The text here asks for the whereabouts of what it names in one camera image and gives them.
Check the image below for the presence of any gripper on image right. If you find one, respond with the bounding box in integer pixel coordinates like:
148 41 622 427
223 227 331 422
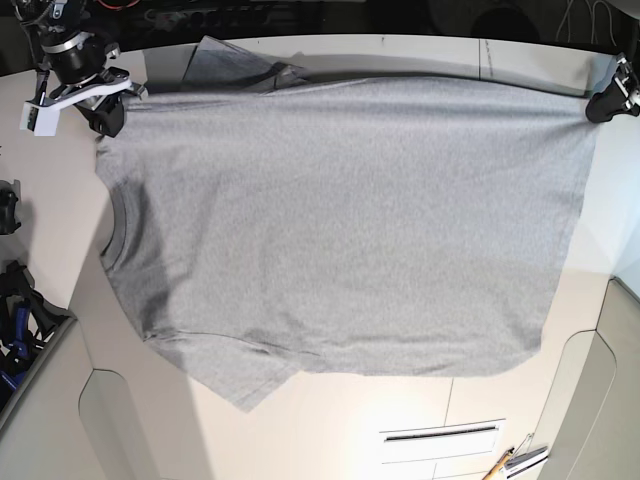
585 53 639 123

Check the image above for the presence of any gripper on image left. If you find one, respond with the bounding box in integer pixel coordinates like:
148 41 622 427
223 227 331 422
38 31 146 138

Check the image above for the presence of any grey T-shirt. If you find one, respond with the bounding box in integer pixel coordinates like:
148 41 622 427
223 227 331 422
96 76 597 411

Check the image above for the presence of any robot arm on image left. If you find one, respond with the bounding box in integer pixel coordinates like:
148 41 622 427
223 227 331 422
12 1 146 138

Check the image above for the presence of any black device at left edge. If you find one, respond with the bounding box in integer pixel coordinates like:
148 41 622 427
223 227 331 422
0 180 21 236

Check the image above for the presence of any black power strip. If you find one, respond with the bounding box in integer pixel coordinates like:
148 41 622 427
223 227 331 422
143 5 273 32

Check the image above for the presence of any black and blue clamp pile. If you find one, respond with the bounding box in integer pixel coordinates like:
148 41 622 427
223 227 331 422
1 260 75 408

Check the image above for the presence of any white slotted grommet plate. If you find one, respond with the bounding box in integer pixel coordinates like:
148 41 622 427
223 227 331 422
378 419 506 464

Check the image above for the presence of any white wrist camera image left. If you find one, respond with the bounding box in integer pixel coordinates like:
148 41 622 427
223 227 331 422
20 101 60 137

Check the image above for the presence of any white cables top right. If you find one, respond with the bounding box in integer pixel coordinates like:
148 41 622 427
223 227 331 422
555 0 621 47

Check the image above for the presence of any wooden handled tool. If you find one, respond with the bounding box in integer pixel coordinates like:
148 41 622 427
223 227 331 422
482 447 515 480

